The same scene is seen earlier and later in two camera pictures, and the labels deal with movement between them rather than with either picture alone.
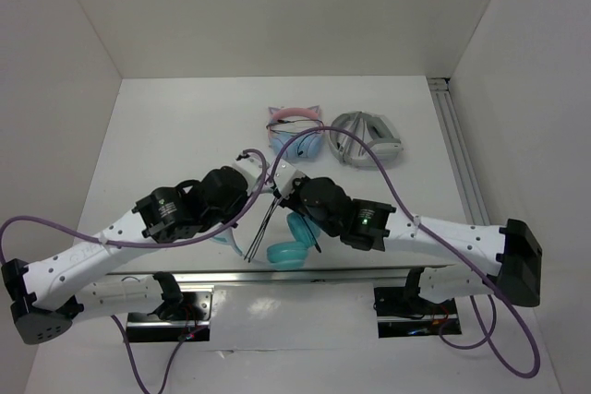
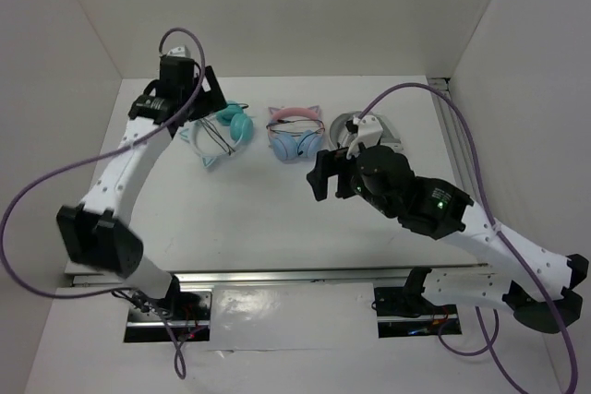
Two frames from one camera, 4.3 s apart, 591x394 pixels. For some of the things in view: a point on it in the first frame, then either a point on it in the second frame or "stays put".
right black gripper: (290, 199) → (324, 165)
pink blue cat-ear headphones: (284, 123) stays put
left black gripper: (234, 216) → (211, 101)
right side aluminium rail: (458, 152) stays put
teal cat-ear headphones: (303, 232) → (241, 130)
